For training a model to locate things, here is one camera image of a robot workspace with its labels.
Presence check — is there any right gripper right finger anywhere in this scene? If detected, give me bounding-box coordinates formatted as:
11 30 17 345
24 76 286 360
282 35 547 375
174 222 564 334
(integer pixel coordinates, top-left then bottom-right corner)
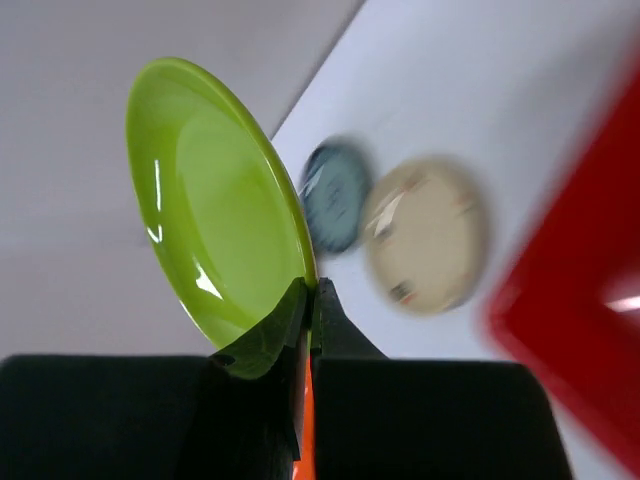
311 278 572 479

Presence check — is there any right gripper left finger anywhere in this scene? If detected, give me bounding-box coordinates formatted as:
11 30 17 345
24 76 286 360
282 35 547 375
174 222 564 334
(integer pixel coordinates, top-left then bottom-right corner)
1 278 308 479

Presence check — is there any orange plate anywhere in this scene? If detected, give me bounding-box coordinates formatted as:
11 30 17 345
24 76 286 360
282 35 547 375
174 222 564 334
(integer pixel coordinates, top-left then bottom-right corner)
292 348 318 480

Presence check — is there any green plate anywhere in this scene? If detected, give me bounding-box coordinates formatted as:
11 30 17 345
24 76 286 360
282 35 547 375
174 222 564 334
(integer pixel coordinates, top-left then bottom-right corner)
126 57 316 379

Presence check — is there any red plastic bin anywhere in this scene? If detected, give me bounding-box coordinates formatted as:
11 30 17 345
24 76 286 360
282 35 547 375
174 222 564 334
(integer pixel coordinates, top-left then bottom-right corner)
487 55 639 479

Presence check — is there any beige floral plate back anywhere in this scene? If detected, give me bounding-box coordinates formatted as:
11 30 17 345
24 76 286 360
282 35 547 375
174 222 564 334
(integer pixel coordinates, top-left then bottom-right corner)
360 154 491 316

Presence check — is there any blue patterned plate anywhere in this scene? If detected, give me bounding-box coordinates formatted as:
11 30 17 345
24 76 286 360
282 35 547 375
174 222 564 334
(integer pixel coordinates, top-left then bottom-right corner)
299 136 374 255

